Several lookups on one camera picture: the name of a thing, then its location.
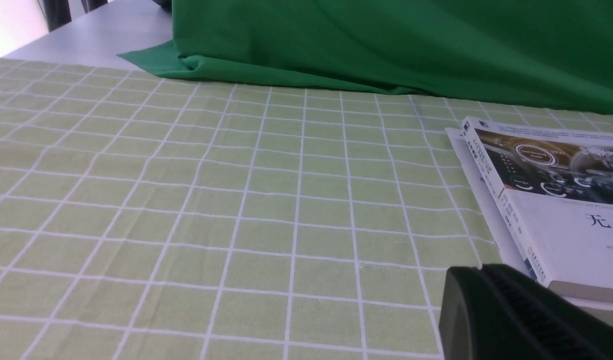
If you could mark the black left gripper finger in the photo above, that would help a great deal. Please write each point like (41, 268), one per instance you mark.
(497, 313)

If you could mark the top book with photo cover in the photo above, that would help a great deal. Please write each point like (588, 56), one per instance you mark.
(554, 190)

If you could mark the dark chair legs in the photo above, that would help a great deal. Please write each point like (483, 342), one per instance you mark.
(58, 13)

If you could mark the green backdrop cloth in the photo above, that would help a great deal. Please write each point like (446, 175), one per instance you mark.
(555, 54)

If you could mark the green checked tablecloth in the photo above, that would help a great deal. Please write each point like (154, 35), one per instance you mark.
(154, 219)

